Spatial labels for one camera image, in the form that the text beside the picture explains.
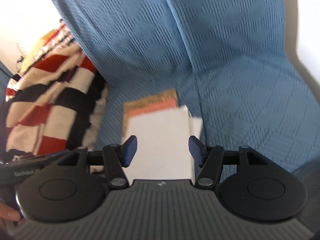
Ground red black striped blanket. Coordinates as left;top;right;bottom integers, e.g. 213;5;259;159
1;23;110;163

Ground person's left hand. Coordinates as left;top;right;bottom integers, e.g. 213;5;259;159
0;202;24;231

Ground white paper sheets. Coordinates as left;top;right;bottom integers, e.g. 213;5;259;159
123;105;203;184

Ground tan painting cover book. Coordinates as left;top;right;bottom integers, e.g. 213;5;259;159
121;88;178;138

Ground white orange cartoon book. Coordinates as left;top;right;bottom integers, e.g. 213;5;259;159
126;98;177;118

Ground blue textured chair cover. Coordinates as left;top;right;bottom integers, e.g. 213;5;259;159
52;0;319;172

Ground yellow pillow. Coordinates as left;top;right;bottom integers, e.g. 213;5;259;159
17;29;55;72

